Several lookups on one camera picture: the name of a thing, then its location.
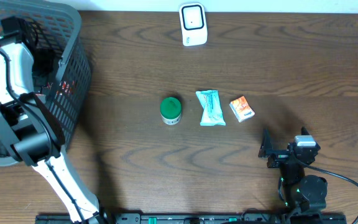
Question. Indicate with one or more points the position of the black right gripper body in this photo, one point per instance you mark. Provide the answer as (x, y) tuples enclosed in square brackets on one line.
[(279, 156)]

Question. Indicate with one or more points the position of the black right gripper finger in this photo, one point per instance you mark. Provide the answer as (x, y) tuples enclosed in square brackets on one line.
[(266, 147), (304, 131)]

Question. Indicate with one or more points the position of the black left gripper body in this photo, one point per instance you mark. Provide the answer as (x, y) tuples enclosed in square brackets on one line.
[(40, 63)]

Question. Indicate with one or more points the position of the red chocolate bar wrapper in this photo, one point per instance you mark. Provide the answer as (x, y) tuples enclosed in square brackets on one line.
[(60, 88)]

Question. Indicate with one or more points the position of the orange tissue packet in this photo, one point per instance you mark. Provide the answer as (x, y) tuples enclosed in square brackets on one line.
[(241, 109)]

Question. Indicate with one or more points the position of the green flushable wipes packet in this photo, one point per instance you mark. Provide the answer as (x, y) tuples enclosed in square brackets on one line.
[(212, 112)]

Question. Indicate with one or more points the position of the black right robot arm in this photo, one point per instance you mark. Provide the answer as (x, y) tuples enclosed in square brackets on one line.
[(303, 194)]

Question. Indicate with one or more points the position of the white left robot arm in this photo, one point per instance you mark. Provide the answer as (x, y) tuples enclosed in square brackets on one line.
[(82, 205)]

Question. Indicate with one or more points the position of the white barcode scanner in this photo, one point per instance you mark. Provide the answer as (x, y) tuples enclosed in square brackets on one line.
[(193, 24)]

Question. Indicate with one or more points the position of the grey plastic shopping basket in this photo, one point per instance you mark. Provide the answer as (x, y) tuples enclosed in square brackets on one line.
[(35, 127)]

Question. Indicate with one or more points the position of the green lid white jar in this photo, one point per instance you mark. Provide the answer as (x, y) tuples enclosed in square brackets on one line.
[(170, 110)]

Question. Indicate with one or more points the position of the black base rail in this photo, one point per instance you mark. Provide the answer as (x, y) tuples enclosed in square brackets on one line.
[(252, 217)]

